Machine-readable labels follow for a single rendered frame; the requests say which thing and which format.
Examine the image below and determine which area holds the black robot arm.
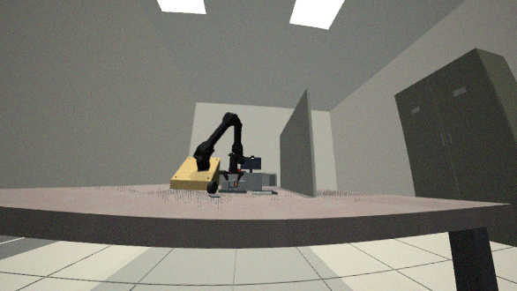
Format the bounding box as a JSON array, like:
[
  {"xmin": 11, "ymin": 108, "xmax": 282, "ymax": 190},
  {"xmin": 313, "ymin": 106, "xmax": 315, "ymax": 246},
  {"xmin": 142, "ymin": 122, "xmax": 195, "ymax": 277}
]
[{"xmin": 192, "ymin": 112, "xmax": 245, "ymax": 172}]

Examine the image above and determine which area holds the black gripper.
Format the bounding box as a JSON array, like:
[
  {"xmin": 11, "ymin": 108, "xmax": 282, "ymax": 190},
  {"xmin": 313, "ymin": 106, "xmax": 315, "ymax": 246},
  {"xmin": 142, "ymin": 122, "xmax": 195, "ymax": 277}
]
[{"xmin": 219, "ymin": 162, "xmax": 246, "ymax": 186}]

